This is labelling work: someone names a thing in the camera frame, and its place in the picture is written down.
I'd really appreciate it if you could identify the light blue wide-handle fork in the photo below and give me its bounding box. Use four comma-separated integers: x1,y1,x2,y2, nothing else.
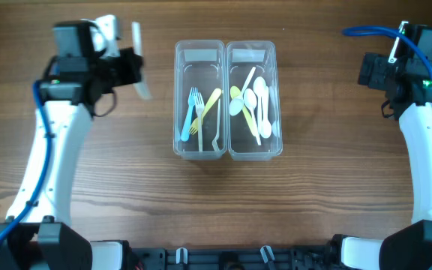
181,87,197,142

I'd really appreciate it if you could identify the cream wide-handle fork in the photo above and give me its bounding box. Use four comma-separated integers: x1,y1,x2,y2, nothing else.
189,88,222,135

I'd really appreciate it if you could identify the white plastic spoon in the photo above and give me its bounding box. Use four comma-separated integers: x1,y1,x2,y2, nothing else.
253,76,266,137
244,88,261,146

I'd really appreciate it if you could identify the white bent thin fork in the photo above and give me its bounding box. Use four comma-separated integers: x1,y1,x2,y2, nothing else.
211,100,221,152

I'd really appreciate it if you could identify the yellow plastic spoon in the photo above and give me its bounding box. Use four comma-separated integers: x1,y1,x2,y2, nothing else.
230,86,257,137

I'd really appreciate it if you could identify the white spoon with long handle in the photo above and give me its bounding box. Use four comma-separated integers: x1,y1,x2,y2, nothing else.
229,66,256,116

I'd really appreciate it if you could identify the white slim fork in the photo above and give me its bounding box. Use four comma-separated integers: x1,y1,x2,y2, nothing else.
195,91,205,152

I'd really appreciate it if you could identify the white wide-handle spoon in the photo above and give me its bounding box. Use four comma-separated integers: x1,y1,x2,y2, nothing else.
259,86,272,139

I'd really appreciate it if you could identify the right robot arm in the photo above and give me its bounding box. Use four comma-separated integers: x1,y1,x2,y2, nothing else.
325,52,432,269

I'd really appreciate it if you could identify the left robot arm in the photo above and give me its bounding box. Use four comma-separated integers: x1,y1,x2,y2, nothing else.
0,15,150,269

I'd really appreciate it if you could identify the left clear plastic container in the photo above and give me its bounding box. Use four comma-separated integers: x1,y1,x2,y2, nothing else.
172,40,228,161

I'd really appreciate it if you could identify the clear plastic container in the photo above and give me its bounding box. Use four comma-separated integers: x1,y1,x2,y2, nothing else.
226,40,283,161
172,40,228,161

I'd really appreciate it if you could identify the right clear plastic container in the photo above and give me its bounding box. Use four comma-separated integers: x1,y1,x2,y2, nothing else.
226,40,283,161

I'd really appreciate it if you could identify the left blue cable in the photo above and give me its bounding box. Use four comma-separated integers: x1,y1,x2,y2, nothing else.
0,78,54,270

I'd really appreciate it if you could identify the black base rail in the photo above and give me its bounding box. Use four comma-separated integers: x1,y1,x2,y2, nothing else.
133,245,346,270

